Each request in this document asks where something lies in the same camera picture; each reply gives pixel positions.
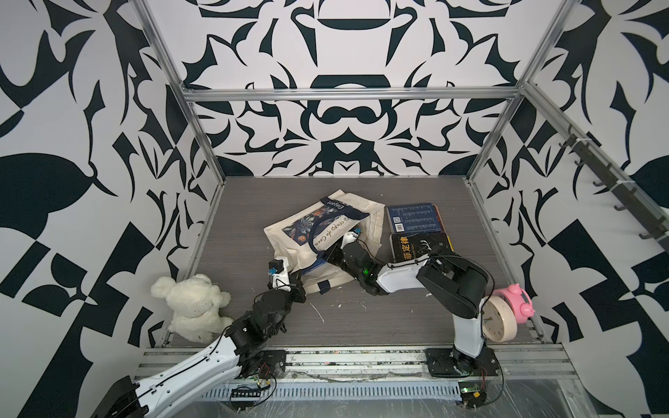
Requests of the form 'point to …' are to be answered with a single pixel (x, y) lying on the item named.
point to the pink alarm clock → (520, 300)
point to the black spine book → (406, 246)
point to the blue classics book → (415, 218)
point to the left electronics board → (244, 399)
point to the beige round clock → (498, 320)
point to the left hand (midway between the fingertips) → (299, 264)
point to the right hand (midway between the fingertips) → (316, 241)
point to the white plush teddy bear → (195, 303)
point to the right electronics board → (472, 395)
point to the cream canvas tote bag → (301, 239)
